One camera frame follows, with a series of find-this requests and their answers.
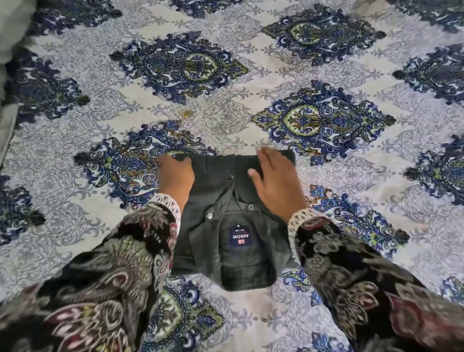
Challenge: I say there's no grey blanket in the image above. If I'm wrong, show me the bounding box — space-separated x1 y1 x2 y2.
0 0 37 162

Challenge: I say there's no dark green shirt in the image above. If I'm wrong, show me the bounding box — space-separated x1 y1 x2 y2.
170 149 300 292

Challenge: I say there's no person's left hand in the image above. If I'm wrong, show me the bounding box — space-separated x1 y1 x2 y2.
157 154 196 214

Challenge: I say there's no person's left forearm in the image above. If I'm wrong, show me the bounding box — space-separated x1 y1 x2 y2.
0 193 182 352

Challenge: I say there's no person's right hand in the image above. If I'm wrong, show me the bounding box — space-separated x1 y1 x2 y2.
247 147 308 224

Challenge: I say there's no blue floral patterned bed sheet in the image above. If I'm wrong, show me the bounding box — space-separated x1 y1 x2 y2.
0 0 464 352

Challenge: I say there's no person's right forearm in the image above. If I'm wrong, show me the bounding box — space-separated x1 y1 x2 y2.
287 208 464 352

